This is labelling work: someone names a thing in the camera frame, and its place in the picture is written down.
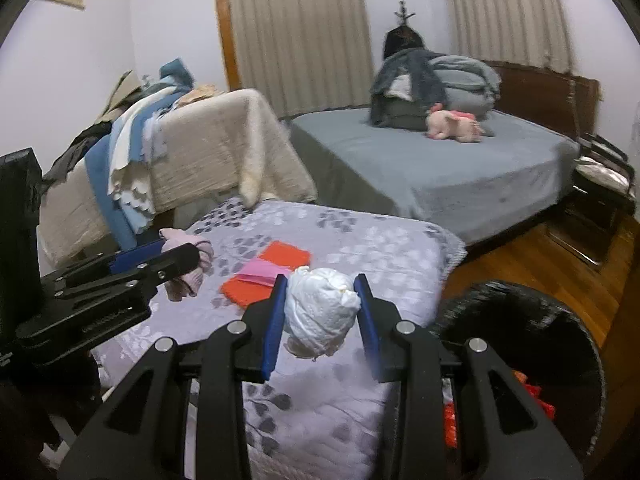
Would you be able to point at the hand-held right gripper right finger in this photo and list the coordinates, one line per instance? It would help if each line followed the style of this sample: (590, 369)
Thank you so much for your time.
(370, 330)

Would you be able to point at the beige covered sofa with clothes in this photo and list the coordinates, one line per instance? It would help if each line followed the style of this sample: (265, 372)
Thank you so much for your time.
(210, 150)

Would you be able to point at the striped chair cushion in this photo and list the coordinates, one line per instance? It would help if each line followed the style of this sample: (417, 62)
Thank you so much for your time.
(600, 167)

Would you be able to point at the brown cardboard piece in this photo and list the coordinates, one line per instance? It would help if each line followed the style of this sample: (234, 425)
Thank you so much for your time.
(122, 92)

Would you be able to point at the wooden headboard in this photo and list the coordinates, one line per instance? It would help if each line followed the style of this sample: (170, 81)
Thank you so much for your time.
(545, 95)

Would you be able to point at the blue felt cloth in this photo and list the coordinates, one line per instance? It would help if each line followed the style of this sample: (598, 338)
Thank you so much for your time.
(110, 185)

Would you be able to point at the large white tissue ball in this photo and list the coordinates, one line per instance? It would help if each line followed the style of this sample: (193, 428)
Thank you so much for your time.
(320, 310)

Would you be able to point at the peach cloth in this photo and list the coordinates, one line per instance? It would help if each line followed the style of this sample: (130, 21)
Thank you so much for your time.
(200, 95)

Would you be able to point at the dark coat rack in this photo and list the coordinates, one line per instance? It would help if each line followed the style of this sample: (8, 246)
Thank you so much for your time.
(402, 30)

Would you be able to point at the orange-red shiny plastic bag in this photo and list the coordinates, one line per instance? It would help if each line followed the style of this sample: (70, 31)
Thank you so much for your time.
(450, 425)

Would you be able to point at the bin with black bag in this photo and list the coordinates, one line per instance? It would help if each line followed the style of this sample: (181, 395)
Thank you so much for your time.
(560, 320)

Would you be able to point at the dark grey fuzzy blanket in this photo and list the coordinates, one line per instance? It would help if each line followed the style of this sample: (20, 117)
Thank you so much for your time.
(415, 70)

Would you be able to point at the orange knitted cloth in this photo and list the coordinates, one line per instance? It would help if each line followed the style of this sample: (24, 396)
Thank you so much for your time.
(287, 255)

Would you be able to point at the wooden window frame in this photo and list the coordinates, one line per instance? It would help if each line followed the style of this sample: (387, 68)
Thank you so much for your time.
(225, 25)

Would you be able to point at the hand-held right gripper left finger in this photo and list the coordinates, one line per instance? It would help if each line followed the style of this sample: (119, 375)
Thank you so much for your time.
(272, 330)

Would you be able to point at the red plastic bag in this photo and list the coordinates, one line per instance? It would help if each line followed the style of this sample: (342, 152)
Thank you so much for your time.
(537, 400)

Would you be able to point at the teal cloth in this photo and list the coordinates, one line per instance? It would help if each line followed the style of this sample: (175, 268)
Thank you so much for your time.
(175, 72)

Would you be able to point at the black folding chair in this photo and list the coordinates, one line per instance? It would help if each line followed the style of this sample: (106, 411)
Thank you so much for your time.
(595, 210)

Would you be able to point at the white scalloped cloth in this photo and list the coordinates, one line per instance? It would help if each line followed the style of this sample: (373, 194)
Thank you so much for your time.
(132, 182)

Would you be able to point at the bed with grey sheet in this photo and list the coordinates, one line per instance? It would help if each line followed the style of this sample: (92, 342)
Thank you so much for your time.
(450, 170)

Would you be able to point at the grey floral quilt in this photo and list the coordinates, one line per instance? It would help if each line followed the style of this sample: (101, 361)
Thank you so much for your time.
(400, 260)

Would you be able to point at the beige striped curtain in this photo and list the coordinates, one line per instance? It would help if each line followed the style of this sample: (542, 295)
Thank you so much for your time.
(510, 10)
(300, 30)

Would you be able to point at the pink plush toy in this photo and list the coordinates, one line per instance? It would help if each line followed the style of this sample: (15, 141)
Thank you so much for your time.
(452, 125)

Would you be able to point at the dark clothes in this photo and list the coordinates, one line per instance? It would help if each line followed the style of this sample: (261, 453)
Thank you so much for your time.
(75, 152)

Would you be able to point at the folded grey bedding pile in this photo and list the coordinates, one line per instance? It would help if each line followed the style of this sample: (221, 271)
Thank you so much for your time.
(465, 85)

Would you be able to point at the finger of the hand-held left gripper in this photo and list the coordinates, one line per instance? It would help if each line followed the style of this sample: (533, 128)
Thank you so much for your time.
(170, 265)
(135, 256)

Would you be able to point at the light blue scalloped cloth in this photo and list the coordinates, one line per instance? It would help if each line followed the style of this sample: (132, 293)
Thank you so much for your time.
(125, 127)

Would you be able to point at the pink face mask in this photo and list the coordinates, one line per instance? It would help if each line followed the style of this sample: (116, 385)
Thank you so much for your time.
(260, 272)

